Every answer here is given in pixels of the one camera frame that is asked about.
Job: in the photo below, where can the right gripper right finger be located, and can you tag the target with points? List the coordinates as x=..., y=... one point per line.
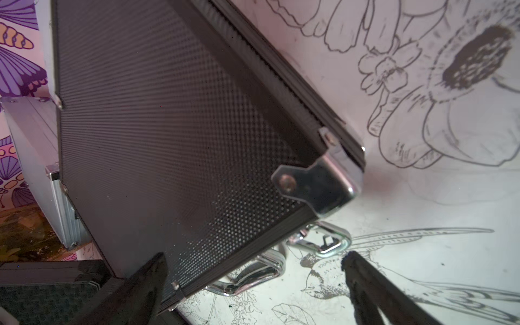
x=374, y=297

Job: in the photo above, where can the small silver poker case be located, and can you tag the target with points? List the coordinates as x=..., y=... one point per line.
x=32, y=122

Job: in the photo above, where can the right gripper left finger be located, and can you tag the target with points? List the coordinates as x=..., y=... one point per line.
x=126, y=292

